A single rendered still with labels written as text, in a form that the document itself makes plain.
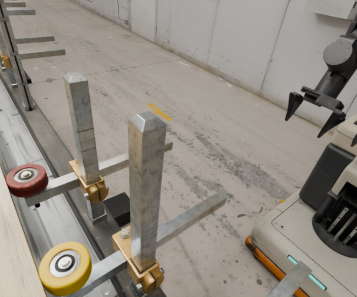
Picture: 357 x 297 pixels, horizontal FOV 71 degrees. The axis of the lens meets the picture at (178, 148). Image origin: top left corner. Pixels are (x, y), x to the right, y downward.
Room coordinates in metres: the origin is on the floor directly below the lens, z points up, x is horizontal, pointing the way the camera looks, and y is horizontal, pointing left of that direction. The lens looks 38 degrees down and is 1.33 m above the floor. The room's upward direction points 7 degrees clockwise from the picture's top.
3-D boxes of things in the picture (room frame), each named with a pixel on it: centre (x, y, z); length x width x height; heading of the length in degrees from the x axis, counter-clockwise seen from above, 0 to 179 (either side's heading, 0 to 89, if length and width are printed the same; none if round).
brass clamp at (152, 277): (0.28, 0.06, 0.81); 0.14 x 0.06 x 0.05; 43
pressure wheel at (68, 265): (0.20, 0.16, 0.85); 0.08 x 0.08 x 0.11
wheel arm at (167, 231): (0.34, 0.02, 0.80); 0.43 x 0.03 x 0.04; 133
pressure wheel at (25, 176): (0.39, 0.33, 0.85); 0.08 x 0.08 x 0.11
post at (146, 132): (0.26, 0.04, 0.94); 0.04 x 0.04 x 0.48; 43
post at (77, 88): (0.44, 0.21, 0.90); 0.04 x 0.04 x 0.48; 43
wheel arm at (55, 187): (0.52, 0.19, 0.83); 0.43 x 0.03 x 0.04; 133
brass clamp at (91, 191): (0.46, 0.23, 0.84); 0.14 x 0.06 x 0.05; 43
